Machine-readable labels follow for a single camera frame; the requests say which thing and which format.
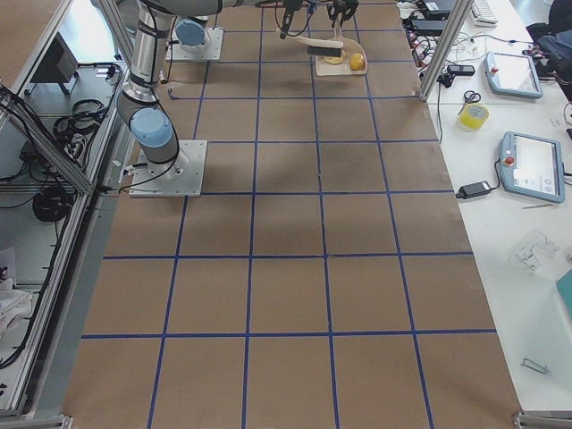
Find lower teach pendant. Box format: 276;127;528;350
499;131;566;204

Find black power brick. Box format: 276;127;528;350
456;181;492;199

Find yellow tape roll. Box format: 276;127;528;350
457;103;490;131

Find metal clip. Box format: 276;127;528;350
521;357;551;374

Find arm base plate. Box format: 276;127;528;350
166;28;224;62
128;139;207;198

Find beige plastic dustpan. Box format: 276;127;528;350
315;19;367;77

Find aluminium frame rail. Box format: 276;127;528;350
1;85;95;194

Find round brown bread roll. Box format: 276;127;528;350
349;53;366;72

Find beige hand brush black bristles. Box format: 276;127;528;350
276;30;343;57

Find teach pendant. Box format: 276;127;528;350
499;131;566;204
484;52;543;99

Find aluminium frame post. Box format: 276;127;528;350
417;0;473;102

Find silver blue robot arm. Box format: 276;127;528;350
174;1;358;55
117;1;256;177

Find clear plastic packaging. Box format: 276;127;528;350
507;230;560;280

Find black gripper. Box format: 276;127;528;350
326;0;359;21
279;0;300;34

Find teal board corner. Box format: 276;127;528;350
555;270;572;323

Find upper teach pendant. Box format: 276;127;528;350
484;52;543;99

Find croissant bread piece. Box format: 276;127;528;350
323;50;346;65

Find black handled scissors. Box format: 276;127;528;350
458;90;482;115

